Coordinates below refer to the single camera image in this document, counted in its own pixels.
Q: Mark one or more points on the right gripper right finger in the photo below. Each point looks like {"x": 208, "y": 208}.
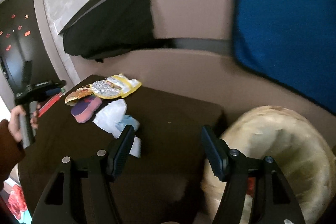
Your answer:
{"x": 273, "y": 200}

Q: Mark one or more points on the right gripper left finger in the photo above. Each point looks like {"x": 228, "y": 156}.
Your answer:
{"x": 62, "y": 199}

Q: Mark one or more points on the yellow instant noodle packet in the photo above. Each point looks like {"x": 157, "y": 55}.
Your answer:
{"x": 74, "y": 97}

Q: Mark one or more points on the purple pink wrapper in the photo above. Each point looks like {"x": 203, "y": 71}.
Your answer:
{"x": 85, "y": 108}

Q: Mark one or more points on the white blue plastic bag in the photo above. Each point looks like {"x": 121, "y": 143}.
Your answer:
{"x": 112, "y": 118}

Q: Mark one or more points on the yellow snack wrapper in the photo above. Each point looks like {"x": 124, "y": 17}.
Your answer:
{"x": 126, "y": 86}

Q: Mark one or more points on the brown sleeve forearm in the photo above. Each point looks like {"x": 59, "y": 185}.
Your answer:
{"x": 11, "y": 152}

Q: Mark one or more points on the left hand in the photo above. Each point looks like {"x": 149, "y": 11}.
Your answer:
{"x": 14, "y": 123}

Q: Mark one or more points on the red box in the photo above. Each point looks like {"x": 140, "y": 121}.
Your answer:
{"x": 49, "y": 104}

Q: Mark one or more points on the black hanging cloth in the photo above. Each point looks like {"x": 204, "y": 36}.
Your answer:
{"x": 110, "y": 29}

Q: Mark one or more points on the blue hanging cloth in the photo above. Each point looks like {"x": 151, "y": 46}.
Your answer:
{"x": 290, "y": 42}

